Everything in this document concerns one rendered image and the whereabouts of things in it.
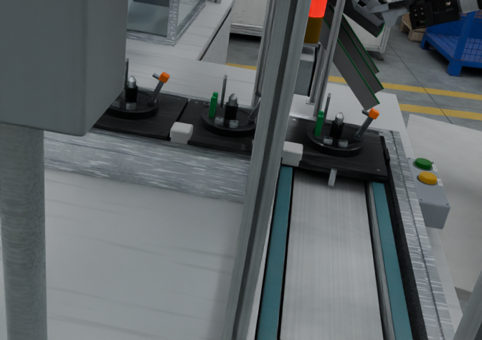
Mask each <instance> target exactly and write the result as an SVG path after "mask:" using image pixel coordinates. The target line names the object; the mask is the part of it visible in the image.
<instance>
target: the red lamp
mask: <svg viewBox="0 0 482 340"><path fill-rule="evenodd" d="M326 2H327V0H311V7H310V11H309V15H308V16H312V17H323V16H324V13H325V9H326Z"/></svg>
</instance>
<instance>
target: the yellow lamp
mask: <svg viewBox="0 0 482 340"><path fill-rule="evenodd" d="M322 23H323V17H312V16H309V17H308V22H307V26H306V33H305V37H304V41H303V43H308V44H315V43H317V42H318V41H319V37H320V33H321V27H322Z"/></svg>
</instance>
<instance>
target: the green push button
mask: <svg viewBox="0 0 482 340"><path fill-rule="evenodd" d="M415 165H416V166H417V167H419V168H421V169H431V167H432V162H431V161H429V160H427V159H424V158H418V159H415Z"/></svg>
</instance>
